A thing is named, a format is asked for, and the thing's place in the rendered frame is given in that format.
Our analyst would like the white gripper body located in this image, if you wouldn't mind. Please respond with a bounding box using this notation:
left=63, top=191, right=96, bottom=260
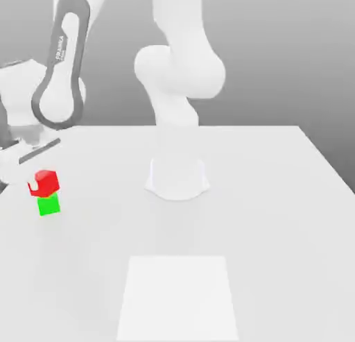
left=0, top=137, right=62, bottom=185

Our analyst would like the small red cube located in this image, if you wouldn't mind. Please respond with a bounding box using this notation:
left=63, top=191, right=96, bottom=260
left=27, top=169, right=61, bottom=198

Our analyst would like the small green cube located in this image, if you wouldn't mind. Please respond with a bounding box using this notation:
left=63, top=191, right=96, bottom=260
left=37, top=192, right=61, bottom=217

